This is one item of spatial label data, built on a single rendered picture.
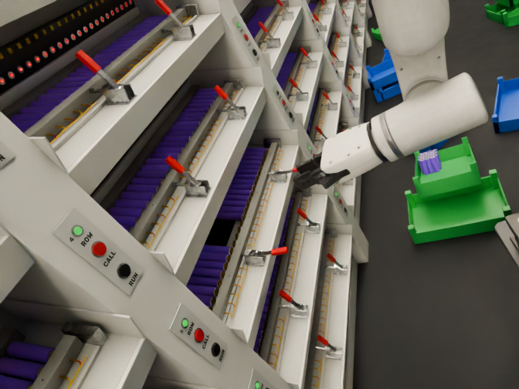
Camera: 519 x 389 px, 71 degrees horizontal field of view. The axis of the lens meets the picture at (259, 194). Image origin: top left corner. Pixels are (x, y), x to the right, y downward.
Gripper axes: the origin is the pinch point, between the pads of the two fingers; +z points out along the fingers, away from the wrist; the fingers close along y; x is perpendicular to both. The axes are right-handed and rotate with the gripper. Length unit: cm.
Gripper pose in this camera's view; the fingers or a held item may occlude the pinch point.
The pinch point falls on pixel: (306, 174)
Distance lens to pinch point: 73.3
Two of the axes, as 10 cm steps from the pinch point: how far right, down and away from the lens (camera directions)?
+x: 6.2, 6.6, 4.2
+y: -2.2, 6.6, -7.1
